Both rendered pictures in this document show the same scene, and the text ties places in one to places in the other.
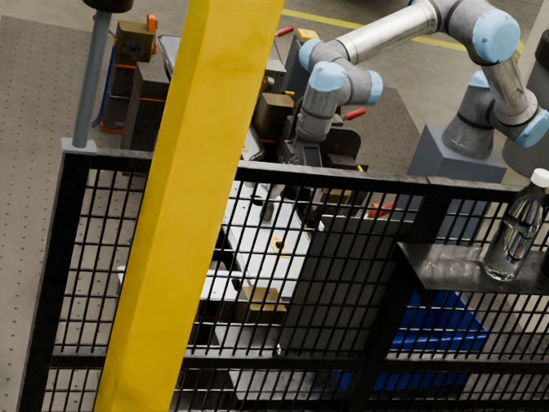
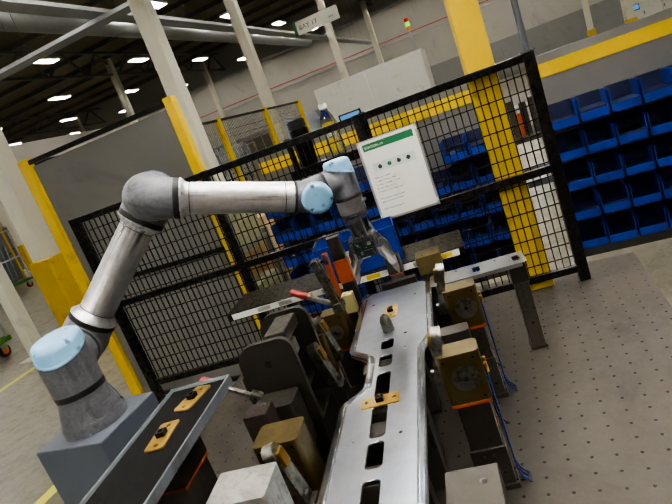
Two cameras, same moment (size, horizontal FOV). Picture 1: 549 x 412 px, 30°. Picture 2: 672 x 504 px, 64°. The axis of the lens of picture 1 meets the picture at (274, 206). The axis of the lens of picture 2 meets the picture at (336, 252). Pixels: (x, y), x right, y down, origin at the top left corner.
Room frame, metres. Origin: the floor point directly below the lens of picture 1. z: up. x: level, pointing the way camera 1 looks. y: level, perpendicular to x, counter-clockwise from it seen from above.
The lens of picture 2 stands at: (3.27, 0.80, 1.57)
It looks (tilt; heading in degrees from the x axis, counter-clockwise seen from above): 13 degrees down; 219
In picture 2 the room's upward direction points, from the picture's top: 20 degrees counter-clockwise
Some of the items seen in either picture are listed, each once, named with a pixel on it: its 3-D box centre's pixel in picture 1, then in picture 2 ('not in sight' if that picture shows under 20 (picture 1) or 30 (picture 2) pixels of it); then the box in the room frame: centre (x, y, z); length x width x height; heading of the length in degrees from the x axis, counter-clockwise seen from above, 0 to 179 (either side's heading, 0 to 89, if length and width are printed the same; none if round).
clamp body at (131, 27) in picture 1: (121, 78); not in sight; (2.95, 0.59, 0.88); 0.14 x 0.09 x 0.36; 115
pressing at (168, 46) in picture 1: (228, 144); (384, 407); (2.51, 0.17, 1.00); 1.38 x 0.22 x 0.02; 25
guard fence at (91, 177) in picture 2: not in sight; (158, 275); (1.23, -2.31, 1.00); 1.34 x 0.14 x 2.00; 107
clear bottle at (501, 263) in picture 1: (520, 223); (330, 129); (1.53, -0.40, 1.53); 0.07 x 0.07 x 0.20
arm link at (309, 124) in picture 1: (313, 120); (352, 205); (2.10, -0.03, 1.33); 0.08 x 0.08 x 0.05
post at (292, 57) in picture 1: (288, 100); not in sight; (3.08, 0.06, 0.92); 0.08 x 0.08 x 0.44; 25
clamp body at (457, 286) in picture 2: not in sight; (480, 340); (2.03, 0.18, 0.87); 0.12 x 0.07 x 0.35; 115
